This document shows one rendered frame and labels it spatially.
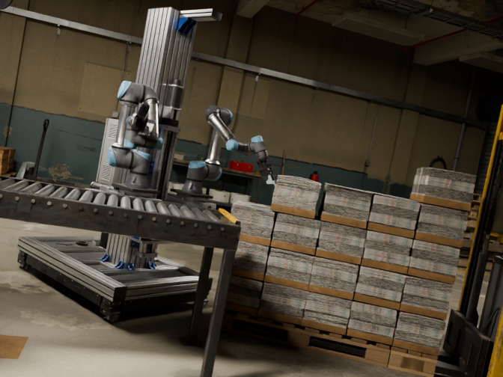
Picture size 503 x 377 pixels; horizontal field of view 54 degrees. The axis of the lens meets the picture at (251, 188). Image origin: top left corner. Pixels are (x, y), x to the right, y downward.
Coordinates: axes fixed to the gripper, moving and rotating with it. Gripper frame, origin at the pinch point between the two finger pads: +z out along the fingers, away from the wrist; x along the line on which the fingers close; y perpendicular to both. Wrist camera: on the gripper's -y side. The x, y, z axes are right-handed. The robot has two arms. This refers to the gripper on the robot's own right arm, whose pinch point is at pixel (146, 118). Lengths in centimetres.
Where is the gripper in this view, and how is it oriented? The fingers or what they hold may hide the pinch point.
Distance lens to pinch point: 264.0
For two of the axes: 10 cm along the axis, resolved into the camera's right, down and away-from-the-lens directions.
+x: -8.6, -2.8, -4.3
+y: -3.1, 9.5, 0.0
